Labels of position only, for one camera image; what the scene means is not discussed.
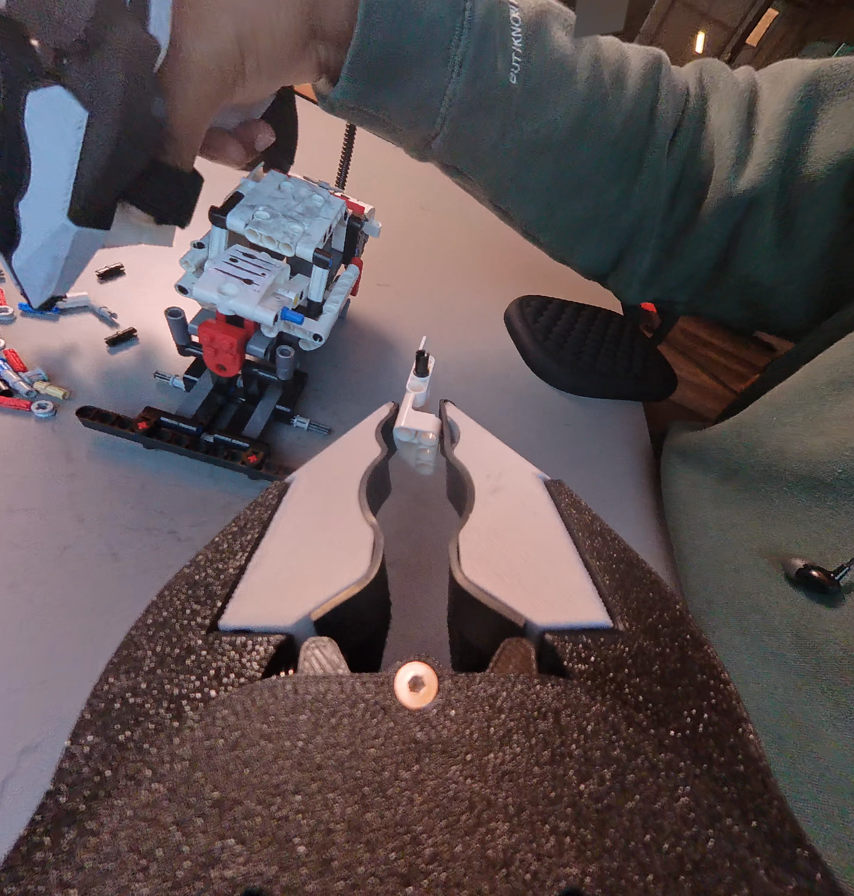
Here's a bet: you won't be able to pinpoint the person's right forearm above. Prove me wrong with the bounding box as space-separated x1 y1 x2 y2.
315 0 854 337

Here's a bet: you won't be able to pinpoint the black chair armrest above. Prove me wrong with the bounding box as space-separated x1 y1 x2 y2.
504 292 680 404

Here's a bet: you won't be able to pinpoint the small white beam part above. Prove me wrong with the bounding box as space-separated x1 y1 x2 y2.
395 390 445 474

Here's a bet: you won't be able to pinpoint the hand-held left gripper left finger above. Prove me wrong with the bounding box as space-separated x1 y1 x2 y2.
217 404 400 659

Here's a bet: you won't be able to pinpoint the grey desk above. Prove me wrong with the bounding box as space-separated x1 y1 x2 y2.
0 84 680 869

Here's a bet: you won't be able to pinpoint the loose small building parts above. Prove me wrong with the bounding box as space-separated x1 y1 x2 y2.
0 245 141 421

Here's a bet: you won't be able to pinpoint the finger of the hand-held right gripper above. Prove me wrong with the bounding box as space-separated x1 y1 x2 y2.
7 91 176 295

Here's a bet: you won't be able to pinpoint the white brick-built truck model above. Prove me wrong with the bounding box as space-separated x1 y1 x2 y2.
77 124 386 484

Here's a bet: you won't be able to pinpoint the person's right hand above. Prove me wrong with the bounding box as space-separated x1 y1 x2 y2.
154 0 360 172

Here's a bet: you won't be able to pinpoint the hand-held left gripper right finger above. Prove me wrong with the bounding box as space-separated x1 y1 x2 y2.
438 401 617 655

